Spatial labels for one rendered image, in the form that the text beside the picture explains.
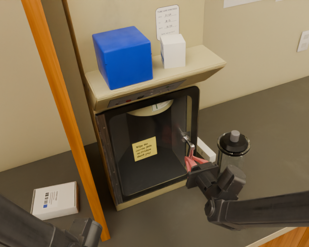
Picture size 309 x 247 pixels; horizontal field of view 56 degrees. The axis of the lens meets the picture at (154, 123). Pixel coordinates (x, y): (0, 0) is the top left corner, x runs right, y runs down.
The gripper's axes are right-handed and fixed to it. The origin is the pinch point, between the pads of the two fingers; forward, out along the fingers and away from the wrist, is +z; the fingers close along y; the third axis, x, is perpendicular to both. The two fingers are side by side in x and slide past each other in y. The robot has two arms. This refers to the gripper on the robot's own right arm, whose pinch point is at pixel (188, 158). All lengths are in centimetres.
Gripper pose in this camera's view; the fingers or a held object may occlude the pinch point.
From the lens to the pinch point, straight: 95.7
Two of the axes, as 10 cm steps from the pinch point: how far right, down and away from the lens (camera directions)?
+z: -4.0, -5.5, 7.4
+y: -9.2, 1.8, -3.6
